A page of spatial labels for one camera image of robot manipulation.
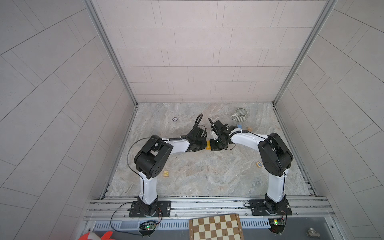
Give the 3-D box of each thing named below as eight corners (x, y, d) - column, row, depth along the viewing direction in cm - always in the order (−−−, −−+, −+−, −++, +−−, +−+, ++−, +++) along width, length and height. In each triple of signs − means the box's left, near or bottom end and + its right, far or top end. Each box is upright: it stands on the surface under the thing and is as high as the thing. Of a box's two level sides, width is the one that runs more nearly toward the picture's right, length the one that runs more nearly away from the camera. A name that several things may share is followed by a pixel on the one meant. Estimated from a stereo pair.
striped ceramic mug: (230, 122, 107) (232, 117, 103) (231, 112, 114) (233, 106, 109) (244, 125, 106) (247, 119, 101) (245, 114, 112) (247, 108, 108)
